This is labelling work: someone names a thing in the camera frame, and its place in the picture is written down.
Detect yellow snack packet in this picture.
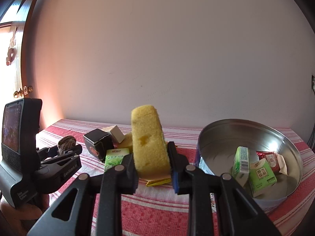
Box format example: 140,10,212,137
146,177,171,187

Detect round metal tin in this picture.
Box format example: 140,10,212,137
194,119,303,214

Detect red striped tablecloth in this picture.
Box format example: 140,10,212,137
36,119,314,235

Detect red snack packet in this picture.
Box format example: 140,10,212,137
256,151,280,175

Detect white snack packet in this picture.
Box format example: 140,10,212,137
275,153,288,175

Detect yellow sponge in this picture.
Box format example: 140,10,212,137
131,105,170,181

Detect black cube box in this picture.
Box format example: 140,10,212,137
83,128,114,162

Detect small white box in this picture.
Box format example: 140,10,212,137
101,125,125,143

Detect green drink carton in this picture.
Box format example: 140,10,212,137
248,158,277,198
104,148,130,172
232,146,250,186

